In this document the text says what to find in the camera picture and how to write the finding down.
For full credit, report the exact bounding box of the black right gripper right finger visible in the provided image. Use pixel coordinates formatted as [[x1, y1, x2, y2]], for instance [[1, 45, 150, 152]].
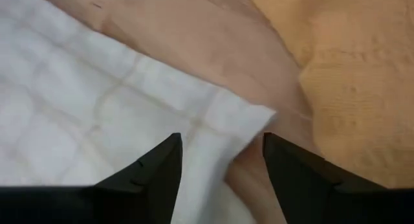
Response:
[[262, 132, 414, 224]]

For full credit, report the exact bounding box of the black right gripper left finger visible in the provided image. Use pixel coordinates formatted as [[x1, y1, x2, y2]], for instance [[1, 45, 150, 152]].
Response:
[[0, 132, 184, 224]]

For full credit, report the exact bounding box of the orange towel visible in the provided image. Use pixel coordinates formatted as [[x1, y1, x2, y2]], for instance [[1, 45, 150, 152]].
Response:
[[248, 0, 414, 189]]

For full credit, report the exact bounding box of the white towel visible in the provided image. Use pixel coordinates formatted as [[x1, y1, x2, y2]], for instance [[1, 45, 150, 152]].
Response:
[[0, 0, 278, 224]]

